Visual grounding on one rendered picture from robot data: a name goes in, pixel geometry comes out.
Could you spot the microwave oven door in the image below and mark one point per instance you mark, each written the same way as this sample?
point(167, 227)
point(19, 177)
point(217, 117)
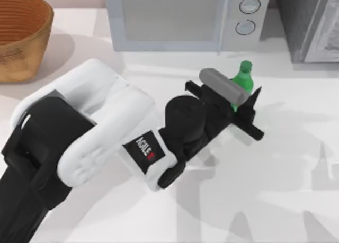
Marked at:
point(169, 18)

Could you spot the round microwave knob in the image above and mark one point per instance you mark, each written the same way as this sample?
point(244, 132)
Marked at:
point(245, 27)
point(249, 4)

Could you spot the green bottle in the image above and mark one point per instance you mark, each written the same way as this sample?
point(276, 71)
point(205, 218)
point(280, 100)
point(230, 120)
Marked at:
point(243, 77)

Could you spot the brown woven basket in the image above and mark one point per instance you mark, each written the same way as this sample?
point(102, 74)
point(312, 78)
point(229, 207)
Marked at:
point(23, 41)

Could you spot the pale microwave oven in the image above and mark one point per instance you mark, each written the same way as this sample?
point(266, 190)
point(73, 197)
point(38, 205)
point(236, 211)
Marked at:
point(185, 15)

